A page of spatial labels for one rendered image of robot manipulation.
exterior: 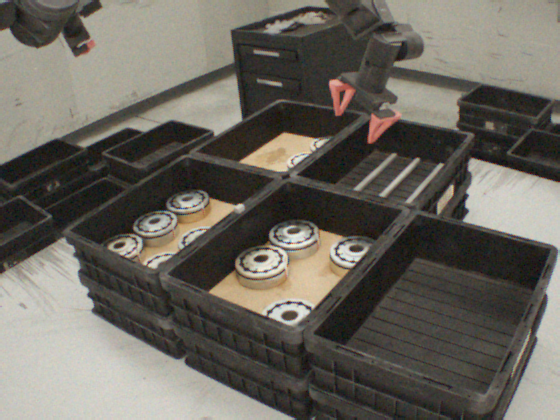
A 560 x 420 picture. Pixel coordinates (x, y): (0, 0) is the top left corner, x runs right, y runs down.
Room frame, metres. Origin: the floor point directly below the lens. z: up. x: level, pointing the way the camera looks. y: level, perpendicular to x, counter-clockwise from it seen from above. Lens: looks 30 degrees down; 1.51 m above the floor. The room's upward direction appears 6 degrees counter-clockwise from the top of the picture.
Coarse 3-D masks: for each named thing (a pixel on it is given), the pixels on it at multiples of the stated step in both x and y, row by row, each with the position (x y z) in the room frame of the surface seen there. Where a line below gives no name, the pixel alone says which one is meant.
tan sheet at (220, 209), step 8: (216, 200) 1.24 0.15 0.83; (216, 208) 1.20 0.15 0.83; (224, 208) 1.19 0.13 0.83; (232, 208) 1.19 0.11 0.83; (208, 216) 1.16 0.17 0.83; (216, 216) 1.16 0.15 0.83; (184, 224) 1.14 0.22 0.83; (192, 224) 1.14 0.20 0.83; (200, 224) 1.13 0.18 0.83; (208, 224) 1.13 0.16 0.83; (184, 232) 1.11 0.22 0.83; (176, 240) 1.08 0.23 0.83; (152, 248) 1.05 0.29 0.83; (160, 248) 1.05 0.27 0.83; (168, 248) 1.05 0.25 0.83; (176, 248) 1.04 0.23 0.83; (152, 256) 1.02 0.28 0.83
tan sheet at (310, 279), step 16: (320, 240) 1.01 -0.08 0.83; (336, 240) 1.01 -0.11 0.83; (320, 256) 0.96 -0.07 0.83; (304, 272) 0.91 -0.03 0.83; (320, 272) 0.90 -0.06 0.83; (224, 288) 0.89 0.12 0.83; (240, 288) 0.88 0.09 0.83; (272, 288) 0.87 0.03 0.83; (288, 288) 0.87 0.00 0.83; (304, 288) 0.86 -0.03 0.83; (320, 288) 0.86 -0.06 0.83; (240, 304) 0.83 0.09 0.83; (256, 304) 0.83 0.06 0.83
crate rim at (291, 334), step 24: (336, 192) 1.03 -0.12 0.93; (240, 216) 0.98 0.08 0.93; (384, 240) 0.84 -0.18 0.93; (360, 264) 0.78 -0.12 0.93; (168, 288) 0.79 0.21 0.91; (192, 288) 0.77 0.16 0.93; (336, 288) 0.72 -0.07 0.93; (216, 312) 0.72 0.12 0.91; (240, 312) 0.69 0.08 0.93; (312, 312) 0.67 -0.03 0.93; (288, 336) 0.64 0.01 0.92
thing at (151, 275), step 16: (176, 160) 1.28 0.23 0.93; (192, 160) 1.28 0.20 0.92; (208, 160) 1.25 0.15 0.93; (272, 176) 1.13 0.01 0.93; (128, 192) 1.14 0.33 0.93; (96, 208) 1.08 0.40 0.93; (80, 224) 1.03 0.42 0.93; (80, 240) 0.96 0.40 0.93; (96, 256) 0.92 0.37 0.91; (112, 256) 0.89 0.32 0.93; (176, 256) 0.86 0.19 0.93; (128, 272) 0.86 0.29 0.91; (144, 272) 0.83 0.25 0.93
